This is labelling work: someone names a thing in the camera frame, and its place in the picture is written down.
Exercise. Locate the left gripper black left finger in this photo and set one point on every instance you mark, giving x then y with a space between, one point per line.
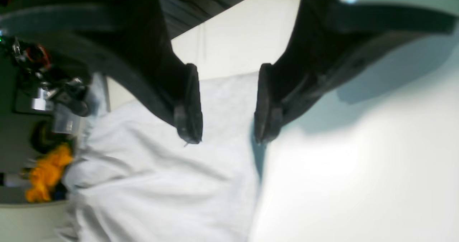
124 39

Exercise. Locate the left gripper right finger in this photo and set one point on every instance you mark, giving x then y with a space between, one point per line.
333 41

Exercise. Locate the grey t-shirt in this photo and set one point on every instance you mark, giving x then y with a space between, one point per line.
134 180

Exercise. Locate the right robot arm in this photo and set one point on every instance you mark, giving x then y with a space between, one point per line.
56 83

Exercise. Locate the orange object in background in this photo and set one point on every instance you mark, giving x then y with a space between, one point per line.
45 176

